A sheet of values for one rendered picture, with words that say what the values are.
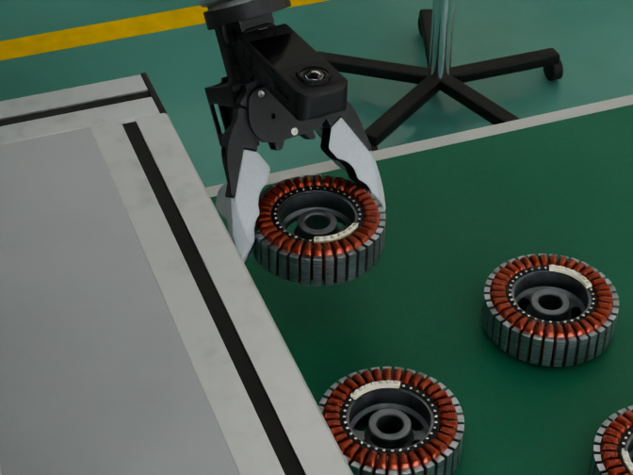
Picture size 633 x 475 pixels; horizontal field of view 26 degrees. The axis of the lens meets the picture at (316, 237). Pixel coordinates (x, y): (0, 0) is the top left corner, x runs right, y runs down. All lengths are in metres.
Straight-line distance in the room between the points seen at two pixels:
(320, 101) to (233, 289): 0.41
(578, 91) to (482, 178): 1.57
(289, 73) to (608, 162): 0.43
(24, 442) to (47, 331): 0.07
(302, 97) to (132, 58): 1.96
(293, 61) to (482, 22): 2.05
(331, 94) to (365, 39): 1.99
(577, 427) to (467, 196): 0.31
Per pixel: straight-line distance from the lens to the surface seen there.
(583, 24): 3.14
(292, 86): 1.04
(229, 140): 1.10
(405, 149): 1.38
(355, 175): 1.15
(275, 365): 0.61
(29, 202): 0.72
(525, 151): 1.38
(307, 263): 1.08
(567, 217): 1.30
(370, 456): 1.01
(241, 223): 1.10
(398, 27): 3.07
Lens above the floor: 1.54
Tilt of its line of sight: 39 degrees down
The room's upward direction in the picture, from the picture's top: straight up
